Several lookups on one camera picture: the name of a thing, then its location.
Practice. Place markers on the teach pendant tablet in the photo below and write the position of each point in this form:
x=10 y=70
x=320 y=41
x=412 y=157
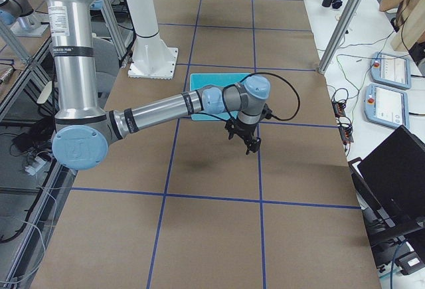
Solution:
x=391 y=70
x=386 y=106

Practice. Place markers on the aluminium frame post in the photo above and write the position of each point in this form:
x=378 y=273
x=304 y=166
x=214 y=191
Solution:
x=342 y=25

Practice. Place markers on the arm camera bracket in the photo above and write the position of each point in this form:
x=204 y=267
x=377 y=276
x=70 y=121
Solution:
x=266 y=113

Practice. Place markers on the person in beige shirt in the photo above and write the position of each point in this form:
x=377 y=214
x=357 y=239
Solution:
x=409 y=22

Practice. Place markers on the grey office chair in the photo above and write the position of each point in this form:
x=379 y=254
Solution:
x=107 y=65

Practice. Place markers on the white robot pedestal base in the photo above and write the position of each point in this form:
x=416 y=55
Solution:
x=151 y=57

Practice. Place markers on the lower teach pendant tablet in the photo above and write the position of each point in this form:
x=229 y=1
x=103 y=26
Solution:
x=386 y=106

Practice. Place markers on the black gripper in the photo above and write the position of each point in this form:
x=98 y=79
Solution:
x=245 y=131

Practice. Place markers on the light blue plastic bin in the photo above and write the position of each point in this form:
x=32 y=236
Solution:
x=199 y=80

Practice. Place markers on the black laptop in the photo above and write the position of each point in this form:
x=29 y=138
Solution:
x=394 y=172

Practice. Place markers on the upper teach pendant tablet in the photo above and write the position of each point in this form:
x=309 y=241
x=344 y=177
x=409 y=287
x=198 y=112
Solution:
x=391 y=70

